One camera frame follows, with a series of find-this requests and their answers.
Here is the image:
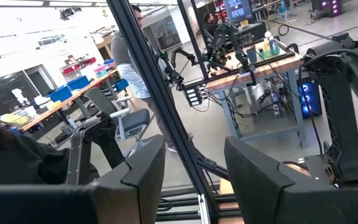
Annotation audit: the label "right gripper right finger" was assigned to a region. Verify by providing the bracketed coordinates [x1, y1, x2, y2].
[224, 136, 358, 224]

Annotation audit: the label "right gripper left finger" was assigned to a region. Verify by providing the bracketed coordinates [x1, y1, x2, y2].
[0, 134, 167, 224]

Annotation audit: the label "person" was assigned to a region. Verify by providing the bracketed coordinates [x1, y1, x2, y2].
[110, 4, 180, 153]
[202, 11, 222, 37]
[0, 110, 101, 186]

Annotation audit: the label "black computer tower lit fans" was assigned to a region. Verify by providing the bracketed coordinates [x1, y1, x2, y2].
[311, 0, 343, 18]
[296, 79, 323, 119]

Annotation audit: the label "blue storage bin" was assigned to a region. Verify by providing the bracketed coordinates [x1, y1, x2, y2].
[67, 75, 91, 91]
[46, 85, 73, 103]

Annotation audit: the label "long wooden workbench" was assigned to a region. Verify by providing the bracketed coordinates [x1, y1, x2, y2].
[20, 68, 121, 131]

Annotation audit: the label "wooden workbench steel legs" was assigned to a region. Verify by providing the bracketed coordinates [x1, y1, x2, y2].
[206, 46, 310, 149]

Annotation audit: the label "black control box white labels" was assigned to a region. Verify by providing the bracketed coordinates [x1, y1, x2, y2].
[185, 87, 203, 107]

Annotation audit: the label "computer monitor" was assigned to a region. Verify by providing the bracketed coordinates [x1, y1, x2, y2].
[223, 0, 254, 24]

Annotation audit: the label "grey office chair white frame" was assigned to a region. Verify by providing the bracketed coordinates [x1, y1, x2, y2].
[84, 86, 151, 158]

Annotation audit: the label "black aluminium frame post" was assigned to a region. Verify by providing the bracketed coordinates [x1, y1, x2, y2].
[106, 0, 244, 224]

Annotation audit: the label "black ceiling camera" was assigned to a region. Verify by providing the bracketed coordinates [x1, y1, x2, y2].
[59, 6, 82, 21]

